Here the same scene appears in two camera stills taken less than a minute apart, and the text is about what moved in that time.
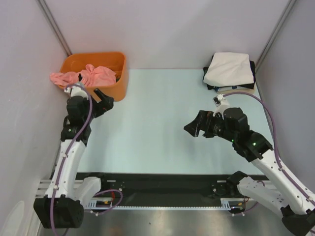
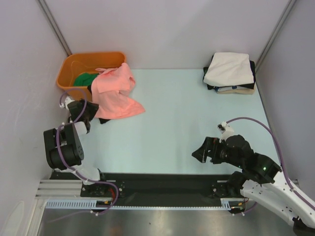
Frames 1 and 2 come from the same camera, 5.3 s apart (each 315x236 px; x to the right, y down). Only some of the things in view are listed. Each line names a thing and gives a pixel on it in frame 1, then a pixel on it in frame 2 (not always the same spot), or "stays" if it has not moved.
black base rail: (167, 186) stays
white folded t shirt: (230, 69) stays
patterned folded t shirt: (220, 88) stays
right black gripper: (205, 124) -> (209, 149)
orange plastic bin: (116, 62) stays
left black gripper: (105, 105) -> (92, 108)
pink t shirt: (91, 76) -> (111, 89)
